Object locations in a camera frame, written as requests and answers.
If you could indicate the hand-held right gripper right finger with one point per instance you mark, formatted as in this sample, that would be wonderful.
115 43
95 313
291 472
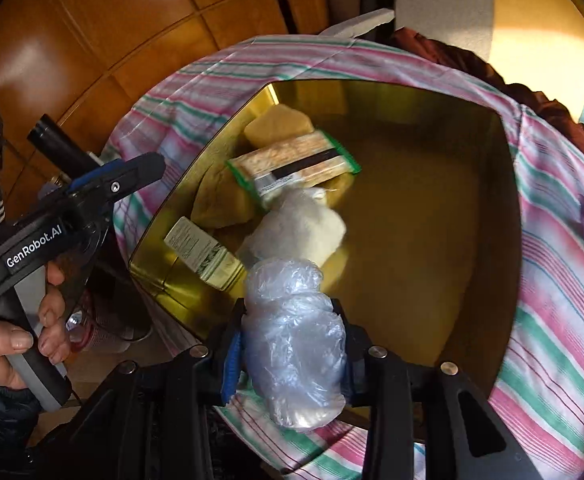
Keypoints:
357 375

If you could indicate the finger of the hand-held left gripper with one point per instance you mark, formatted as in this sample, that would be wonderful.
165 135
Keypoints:
96 176
136 175

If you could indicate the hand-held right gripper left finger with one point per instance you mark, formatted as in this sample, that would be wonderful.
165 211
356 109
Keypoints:
232 365

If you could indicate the clear plastic bundle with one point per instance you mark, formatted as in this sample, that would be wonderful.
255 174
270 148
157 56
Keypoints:
297 335

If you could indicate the small cream labelled carton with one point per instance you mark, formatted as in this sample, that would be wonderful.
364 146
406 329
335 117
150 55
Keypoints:
201 252

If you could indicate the yellow sponge block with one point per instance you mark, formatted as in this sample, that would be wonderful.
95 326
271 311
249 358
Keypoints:
272 127

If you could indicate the white puffed snack packet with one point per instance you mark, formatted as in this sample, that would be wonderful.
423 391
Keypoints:
297 230

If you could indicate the green edged cracker packet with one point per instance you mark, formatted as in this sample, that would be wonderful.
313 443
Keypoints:
292 162

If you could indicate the gold tin box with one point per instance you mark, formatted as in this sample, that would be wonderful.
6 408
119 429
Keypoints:
412 210

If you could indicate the person's left hand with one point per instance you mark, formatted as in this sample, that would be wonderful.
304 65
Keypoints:
1 340

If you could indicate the black tube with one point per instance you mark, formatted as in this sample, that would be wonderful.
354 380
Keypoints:
56 142

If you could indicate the pink patterned container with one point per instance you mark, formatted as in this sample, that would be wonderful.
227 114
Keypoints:
104 320

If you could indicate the wooden wardrobe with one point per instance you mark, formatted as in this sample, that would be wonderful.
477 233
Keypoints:
121 20

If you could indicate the striped tablecloth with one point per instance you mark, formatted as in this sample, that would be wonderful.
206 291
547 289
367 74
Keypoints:
547 310

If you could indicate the white foam block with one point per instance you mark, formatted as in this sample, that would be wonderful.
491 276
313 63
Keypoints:
362 22

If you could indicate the brown cloth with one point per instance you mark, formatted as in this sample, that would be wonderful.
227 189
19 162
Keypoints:
452 55

